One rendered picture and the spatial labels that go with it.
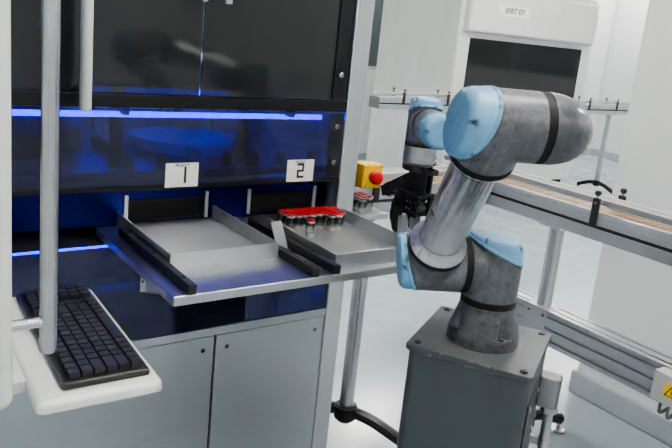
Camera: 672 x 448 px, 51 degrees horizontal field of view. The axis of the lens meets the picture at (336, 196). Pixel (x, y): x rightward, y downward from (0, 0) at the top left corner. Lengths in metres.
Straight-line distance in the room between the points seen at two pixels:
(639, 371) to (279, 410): 1.08
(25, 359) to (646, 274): 2.30
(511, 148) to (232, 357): 1.14
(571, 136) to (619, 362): 1.37
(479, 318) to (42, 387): 0.83
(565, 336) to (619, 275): 0.61
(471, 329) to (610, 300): 1.65
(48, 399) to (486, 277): 0.83
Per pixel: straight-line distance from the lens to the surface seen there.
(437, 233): 1.33
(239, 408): 2.10
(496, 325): 1.50
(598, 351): 2.44
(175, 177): 1.75
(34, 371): 1.30
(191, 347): 1.93
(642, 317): 3.04
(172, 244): 1.68
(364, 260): 1.63
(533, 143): 1.13
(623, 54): 10.83
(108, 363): 1.25
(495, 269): 1.46
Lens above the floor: 1.40
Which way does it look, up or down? 13 degrees down
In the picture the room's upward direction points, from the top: 6 degrees clockwise
